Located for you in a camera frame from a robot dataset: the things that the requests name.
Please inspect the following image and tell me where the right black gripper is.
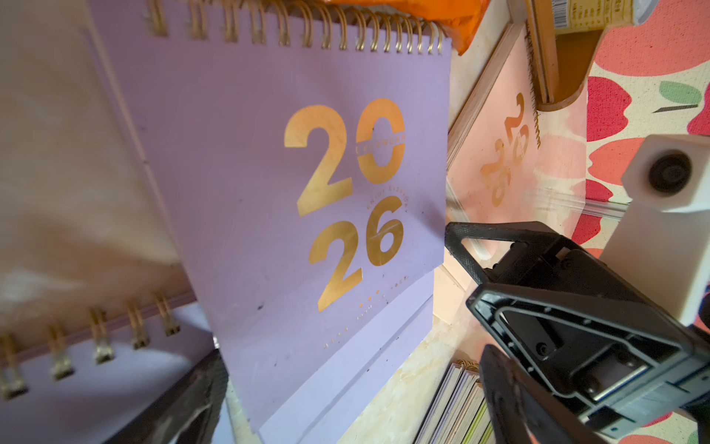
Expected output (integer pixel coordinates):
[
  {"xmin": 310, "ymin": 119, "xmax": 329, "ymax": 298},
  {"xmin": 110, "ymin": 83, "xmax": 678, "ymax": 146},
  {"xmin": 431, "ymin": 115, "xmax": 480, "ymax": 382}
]
[{"xmin": 445, "ymin": 221, "xmax": 709, "ymax": 438}]

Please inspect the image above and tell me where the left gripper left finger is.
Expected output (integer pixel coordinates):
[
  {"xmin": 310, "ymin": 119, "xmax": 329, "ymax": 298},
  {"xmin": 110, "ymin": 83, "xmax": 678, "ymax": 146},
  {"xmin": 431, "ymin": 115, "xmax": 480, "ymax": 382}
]
[{"xmin": 107, "ymin": 349, "xmax": 229, "ymax": 443}]

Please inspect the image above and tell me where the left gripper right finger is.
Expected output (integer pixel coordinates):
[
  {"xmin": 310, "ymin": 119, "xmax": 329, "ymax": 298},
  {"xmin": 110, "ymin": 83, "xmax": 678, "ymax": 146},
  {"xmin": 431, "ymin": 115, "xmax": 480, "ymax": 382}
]
[{"xmin": 480, "ymin": 344, "xmax": 605, "ymax": 444}]

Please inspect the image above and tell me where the purple calendar back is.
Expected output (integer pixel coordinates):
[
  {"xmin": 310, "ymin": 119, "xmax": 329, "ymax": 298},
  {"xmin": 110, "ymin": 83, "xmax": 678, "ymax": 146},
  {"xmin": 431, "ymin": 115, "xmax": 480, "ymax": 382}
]
[{"xmin": 413, "ymin": 361, "xmax": 496, "ymax": 444}]

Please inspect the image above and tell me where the purple calendar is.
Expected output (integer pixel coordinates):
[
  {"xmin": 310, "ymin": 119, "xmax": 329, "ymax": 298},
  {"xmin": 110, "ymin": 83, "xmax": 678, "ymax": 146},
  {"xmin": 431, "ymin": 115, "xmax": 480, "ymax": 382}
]
[
  {"xmin": 88, "ymin": 1, "xmax": 451, "ymax": 443},
  {"xmin": 1, "ymin": 292, "xmax": 214, "ymax": 443},
  {"xmin": 413, "ymin": 361, "xmax": 496, "ymax": 444}
]

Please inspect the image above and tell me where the pink calendar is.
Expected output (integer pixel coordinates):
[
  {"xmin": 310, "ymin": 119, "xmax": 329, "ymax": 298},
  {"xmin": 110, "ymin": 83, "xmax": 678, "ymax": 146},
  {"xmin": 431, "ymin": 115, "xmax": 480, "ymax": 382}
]
[{"xmin": 447, "ymin": 23, "xmax": 587, "ymax": 237}]

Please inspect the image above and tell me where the wooden three-tier shelf rack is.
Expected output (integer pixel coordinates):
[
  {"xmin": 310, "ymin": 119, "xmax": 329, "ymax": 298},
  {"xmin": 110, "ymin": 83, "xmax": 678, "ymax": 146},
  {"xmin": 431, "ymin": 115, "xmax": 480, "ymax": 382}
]
[{"xmin": 525, "ymin": 0, "xmax": 606, "ymax": 112}]

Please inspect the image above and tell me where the yellow pull-tab can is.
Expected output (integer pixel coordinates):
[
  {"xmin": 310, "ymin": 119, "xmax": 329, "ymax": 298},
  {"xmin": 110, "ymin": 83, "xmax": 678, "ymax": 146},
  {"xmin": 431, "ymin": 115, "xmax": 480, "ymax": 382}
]
[{"xmin": 551, "ymin": 0, "xmax": 659, "ymax": 34}]

